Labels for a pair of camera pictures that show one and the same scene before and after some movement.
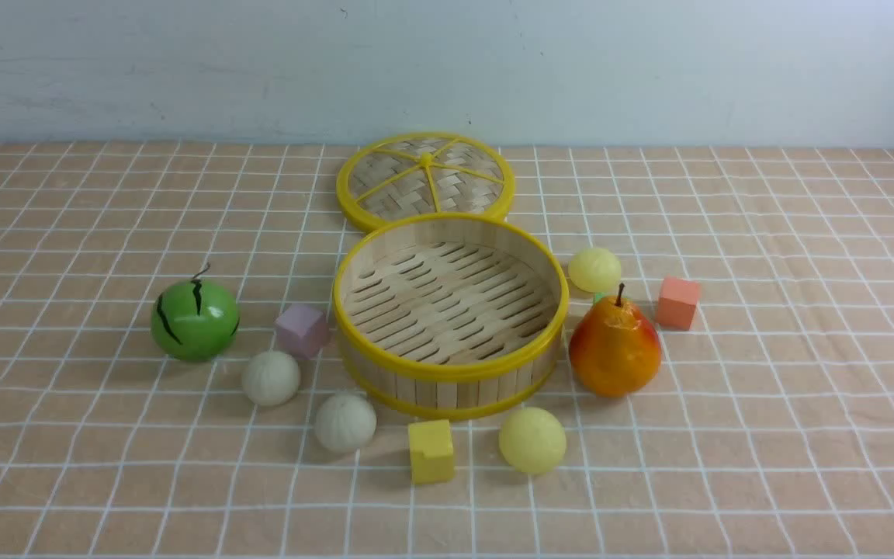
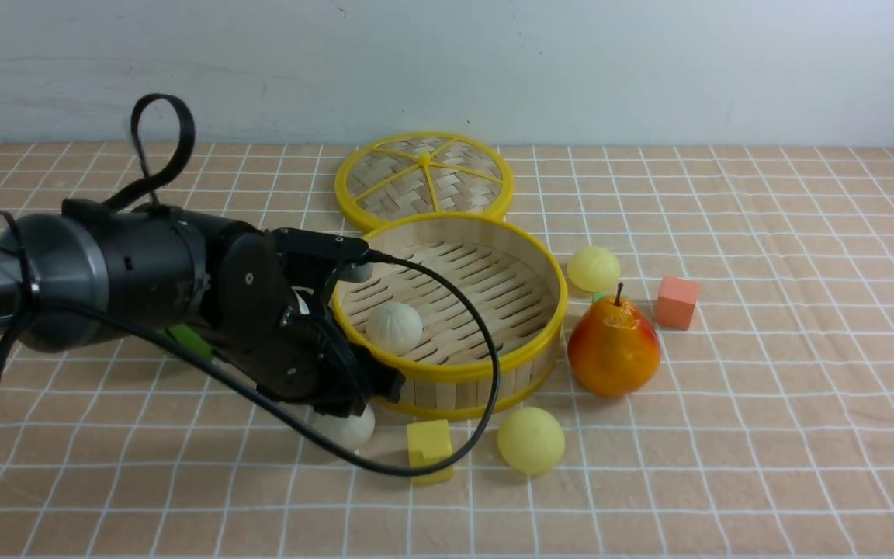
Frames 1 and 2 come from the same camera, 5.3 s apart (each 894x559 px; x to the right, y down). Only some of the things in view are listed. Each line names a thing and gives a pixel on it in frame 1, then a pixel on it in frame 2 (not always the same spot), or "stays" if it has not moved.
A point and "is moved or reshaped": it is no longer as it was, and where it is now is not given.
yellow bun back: (595, 270) stays
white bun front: (344, 423) stays
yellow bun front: (531, 440) stays
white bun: (271, 379) is moved or reshaped
